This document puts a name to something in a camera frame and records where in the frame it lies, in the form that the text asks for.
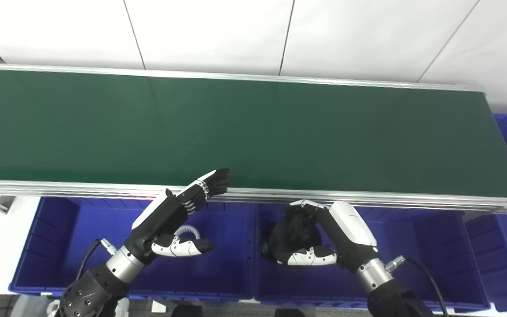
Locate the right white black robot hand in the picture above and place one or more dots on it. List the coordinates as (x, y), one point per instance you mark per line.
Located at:
(350, 233)

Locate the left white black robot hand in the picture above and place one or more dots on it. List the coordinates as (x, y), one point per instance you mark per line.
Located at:
(161, 224)

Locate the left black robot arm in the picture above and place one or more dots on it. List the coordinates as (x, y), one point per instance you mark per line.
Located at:
(95, 286)

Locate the green conveyor belt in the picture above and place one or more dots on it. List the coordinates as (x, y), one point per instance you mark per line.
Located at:
(82, 187)
(258, 132)

